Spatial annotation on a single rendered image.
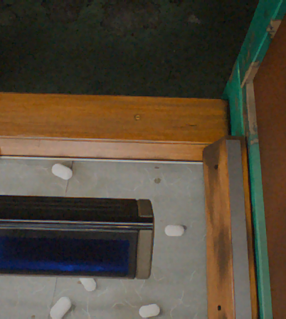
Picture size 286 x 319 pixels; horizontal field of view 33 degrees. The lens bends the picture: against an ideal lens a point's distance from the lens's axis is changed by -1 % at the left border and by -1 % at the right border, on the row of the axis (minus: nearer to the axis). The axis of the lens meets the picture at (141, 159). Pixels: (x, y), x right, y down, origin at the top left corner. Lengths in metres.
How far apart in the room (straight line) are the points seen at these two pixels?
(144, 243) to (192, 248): 0.38
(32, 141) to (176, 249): 0.31
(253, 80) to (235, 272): 0.30
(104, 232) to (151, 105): 0.47
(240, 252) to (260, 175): 0.12
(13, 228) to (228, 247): 0.36
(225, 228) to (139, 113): 0.27
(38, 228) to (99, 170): 0.42
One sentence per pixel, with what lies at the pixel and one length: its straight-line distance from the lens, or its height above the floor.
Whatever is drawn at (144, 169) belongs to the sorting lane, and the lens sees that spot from 0.84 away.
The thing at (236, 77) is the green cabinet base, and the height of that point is 0.83.
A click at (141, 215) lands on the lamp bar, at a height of 1.11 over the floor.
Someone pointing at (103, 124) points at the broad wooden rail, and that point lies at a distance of 0.85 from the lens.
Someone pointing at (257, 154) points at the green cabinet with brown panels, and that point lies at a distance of 0.74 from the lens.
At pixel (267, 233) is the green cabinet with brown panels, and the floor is 0.88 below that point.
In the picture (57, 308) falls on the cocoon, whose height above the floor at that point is 0.76.
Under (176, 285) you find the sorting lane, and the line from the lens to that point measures 0.80.
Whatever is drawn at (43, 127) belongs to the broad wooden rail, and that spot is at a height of 0.76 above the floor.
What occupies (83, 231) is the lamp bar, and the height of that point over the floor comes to 1.11.
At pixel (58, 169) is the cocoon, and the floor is 0.76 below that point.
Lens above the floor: 1.53
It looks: 68 degrees down
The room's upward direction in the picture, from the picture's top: 7 degrees clockwise
